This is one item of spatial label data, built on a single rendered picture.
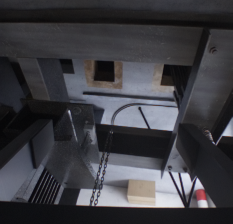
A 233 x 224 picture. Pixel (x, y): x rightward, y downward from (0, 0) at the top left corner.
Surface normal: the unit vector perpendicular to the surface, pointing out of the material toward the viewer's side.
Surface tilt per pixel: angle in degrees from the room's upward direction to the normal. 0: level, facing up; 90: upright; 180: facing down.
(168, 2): 0
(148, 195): 90
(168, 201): 90
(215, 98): 0
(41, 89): 0
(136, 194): 90
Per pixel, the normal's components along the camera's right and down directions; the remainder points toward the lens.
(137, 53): -0.15, 0.65
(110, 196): -0.01, -0.76
